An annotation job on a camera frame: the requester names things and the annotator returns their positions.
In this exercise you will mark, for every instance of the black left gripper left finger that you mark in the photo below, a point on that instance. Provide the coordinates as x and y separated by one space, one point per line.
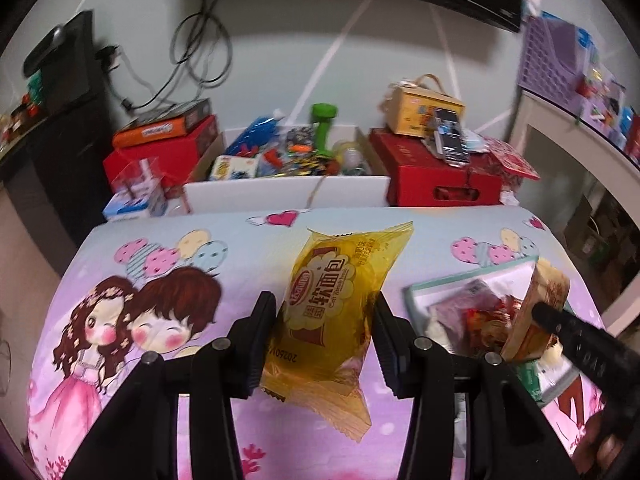
136 435

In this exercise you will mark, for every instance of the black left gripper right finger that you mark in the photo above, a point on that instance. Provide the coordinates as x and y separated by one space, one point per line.
506 434

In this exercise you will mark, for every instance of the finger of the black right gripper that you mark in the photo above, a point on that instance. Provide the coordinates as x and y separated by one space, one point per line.
556 322

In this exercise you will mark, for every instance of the orange egg cake packet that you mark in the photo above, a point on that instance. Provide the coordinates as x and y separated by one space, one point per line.
534 324

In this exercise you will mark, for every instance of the red waffle biscuit packet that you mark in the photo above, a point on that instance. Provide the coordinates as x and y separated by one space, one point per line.
487 331

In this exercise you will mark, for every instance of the pink snack packet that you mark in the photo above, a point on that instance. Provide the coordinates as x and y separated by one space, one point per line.
450 312

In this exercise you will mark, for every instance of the clear white bun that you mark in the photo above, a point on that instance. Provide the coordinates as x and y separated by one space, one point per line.
440 334

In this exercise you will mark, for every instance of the yellow soft bread packet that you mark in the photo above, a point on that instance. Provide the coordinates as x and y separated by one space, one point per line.
323 330

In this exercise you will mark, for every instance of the pale green barcode snack packet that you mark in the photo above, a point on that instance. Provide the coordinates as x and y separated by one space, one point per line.
555 371

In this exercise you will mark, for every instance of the person's right hand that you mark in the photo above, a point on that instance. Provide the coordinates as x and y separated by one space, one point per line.
609 448

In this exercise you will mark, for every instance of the white tray with teal rim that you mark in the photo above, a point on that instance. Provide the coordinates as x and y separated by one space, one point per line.
506 279

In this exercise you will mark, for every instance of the brown cardboard box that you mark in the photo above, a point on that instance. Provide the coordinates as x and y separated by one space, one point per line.
587 240

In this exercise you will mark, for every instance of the cartoon couple printed tablecloth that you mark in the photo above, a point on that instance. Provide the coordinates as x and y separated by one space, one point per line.
172 285

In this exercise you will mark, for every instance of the large red gift box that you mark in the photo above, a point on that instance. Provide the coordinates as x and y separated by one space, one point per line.
419 179

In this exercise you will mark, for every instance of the black smartphone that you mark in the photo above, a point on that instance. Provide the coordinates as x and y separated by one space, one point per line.
449 139

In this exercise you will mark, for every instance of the blue tissue pack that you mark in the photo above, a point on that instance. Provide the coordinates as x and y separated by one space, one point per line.
122 207

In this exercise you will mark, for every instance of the clear acrylic box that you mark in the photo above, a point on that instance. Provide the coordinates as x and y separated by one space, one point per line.
142 176

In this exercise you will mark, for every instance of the purple plastic basket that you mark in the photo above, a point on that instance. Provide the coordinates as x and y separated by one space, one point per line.
554 59

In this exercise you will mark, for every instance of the clear round bottle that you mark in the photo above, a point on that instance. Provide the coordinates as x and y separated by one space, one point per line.
350 158

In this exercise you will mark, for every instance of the black cabinet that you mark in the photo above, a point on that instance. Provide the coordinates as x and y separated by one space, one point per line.
56 181

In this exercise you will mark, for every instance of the white card box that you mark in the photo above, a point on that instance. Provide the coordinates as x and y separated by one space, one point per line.
227 167

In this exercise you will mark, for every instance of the red box on left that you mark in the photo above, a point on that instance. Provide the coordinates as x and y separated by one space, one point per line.
173 160

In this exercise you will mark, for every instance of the white cardboard box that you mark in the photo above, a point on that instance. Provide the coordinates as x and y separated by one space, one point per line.
276 194

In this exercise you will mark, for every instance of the colourful toy pile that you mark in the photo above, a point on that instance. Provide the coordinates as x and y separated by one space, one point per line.
293 154

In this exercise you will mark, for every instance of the green dumbbell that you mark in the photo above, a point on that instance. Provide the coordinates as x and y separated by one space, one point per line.
322 115

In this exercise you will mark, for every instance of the orange flat box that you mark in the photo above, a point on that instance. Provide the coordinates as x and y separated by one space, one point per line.
164 123

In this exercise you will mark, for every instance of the blue bead bottle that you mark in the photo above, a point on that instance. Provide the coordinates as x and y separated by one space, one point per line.
256 135

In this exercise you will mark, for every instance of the white shelf frame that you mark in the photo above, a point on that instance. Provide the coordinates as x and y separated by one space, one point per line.
574 161

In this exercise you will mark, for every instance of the yellow gift box with handle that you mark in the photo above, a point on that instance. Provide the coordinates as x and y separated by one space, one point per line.
410 104

